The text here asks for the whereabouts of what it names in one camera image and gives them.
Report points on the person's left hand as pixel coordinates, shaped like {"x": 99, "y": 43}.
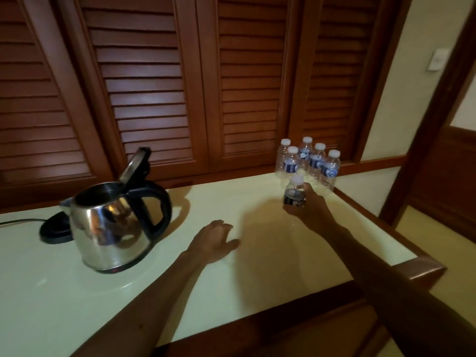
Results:
{"x": 212, "y": 243}

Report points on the person's right hand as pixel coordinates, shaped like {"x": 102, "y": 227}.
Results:
{"x": 316, "y": 215}

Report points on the clear water bottle blue label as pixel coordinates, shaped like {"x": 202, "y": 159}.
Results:
{"x": 291, "y": 165}
{"x": 294, "y": 193}
{"x": 329, "y": 171}
{"x": 305, "y": 154}
{"x": 317, "y": 161}

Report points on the clear unlabeled water bottle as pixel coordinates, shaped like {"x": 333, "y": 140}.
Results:
{"x": 281, "y": 156}

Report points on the person's right forearm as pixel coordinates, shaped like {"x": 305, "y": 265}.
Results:
{"x": 405, "y": 293}

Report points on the person's left forearm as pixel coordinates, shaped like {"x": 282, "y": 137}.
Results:
{"x": 137, "y": 308}

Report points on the black round kettle base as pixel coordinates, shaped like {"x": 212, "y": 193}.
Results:
{"x": 55, "y": 230}

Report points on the wooden cabinet cream top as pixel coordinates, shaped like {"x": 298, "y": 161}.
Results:
{"x": 297, "y": 323}

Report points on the brown wooden door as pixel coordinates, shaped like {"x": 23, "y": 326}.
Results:
{"x": 446, "y": 182}

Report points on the brown louvered wooden shutter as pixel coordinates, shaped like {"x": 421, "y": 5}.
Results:
{"x": 249, "y": 78}
{"x": 141, "y": 81}
{"x": 338, "y": 70}
{"x": 41, "y": 92}

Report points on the white wall switch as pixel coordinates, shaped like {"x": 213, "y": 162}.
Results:
{"x": 438, "y": 60}

